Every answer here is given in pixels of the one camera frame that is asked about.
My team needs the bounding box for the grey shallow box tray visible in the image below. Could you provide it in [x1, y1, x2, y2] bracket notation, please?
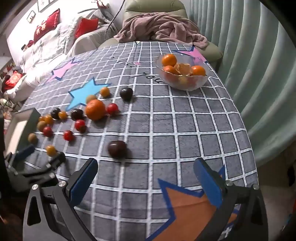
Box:
[4, 108, 41, 153]

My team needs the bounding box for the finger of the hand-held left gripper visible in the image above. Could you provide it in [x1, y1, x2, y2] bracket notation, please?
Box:
[7, 144, 36, 173]
[35, 152, 67, 176]

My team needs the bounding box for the red printed pillow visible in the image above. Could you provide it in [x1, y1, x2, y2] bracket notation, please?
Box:
[33, 9, 61, 43]

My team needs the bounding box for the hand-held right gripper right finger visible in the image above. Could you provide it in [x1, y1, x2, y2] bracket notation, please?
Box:
[193, 158, 269, 241]

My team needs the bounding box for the red patterned cushion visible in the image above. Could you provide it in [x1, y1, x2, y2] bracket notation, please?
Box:
[2, 71, 25, 92]

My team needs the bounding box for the whole orange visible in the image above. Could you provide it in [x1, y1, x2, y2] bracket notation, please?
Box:
[162, 65, 179, 75]
[161, 54, 178, 67]
[191, 65, 206, 77]

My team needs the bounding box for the white covered sofa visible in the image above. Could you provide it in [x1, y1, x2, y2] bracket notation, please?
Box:
[6, 9, 121, 103]

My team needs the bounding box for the clear glass bowl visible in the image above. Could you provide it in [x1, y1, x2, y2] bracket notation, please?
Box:
[155, 54, 210, 91]

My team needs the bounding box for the light striped pillow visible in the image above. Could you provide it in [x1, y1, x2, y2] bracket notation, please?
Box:
[61, 17, 84, 55]

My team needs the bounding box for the large dark purple tomato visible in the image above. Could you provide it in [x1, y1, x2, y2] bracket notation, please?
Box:
[107, 140, 127, 159]

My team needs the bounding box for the peeled orange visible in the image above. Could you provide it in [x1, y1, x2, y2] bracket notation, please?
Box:
[174, 63, 193, 76]

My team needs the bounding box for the large orange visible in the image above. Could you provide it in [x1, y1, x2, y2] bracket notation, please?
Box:
[85, 99, 106, 121]

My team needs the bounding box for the grey checked star tablecloth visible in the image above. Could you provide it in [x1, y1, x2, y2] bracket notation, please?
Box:
[22, 41, 259, 241]

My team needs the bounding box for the thin cable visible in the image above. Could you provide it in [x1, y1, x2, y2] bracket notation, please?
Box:
[105, 0, 126, 41]

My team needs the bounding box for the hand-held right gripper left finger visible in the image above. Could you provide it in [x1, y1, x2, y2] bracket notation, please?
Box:
[22, 158, 99, 241]

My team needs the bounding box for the pink blanket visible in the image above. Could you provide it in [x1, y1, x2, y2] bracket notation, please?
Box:
[114, 13, 210, 49]

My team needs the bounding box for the grey knit throw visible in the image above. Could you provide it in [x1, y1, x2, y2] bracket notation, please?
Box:
[85, 8, 117, 25]

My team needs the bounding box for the green armchair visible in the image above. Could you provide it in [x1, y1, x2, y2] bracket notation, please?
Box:
[98, 0, 223, 70]

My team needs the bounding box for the pale green curtain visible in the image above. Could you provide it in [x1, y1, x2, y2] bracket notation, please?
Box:
[187, 0, 296, 167]

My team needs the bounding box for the plain red pillow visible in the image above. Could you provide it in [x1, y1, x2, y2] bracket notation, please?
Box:
[74, 18, 100, 39]

